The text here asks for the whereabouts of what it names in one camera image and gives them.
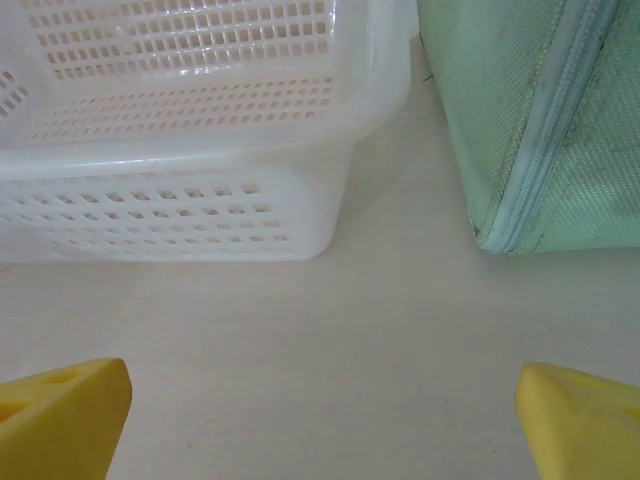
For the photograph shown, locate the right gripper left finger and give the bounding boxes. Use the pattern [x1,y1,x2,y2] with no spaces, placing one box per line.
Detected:
[0,357,134,480]

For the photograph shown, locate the white perforated plastic basket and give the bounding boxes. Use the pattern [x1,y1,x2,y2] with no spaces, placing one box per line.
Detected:
[0,0,419,264]

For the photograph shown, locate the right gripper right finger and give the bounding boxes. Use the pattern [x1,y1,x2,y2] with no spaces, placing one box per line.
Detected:
[516,363,640,480]

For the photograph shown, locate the green zippered fabric case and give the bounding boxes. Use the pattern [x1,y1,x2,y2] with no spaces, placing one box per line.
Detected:
[417,0,640,255]

